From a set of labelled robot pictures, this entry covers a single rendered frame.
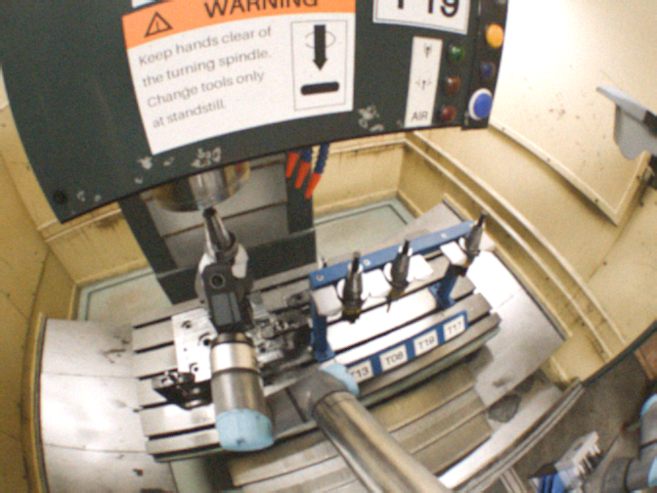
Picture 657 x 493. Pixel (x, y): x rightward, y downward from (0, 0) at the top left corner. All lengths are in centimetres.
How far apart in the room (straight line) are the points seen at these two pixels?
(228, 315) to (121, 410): 92
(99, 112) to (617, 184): 107
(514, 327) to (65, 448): 178
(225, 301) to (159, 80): 33
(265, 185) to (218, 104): 82
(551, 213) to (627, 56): 63
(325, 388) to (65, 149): 45
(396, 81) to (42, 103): 27
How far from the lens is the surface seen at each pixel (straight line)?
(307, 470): 99
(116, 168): 24
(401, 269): 63
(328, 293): 63
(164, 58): 21
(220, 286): 44
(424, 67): 28
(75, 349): 146
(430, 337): 92
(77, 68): 23
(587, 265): 113
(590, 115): 103
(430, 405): 106
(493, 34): 32
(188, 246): 114
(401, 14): 26
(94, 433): 130
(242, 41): 21
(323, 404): 48
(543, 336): 128
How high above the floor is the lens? 172
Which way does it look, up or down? 46 degrees down
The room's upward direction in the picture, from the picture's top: straight up
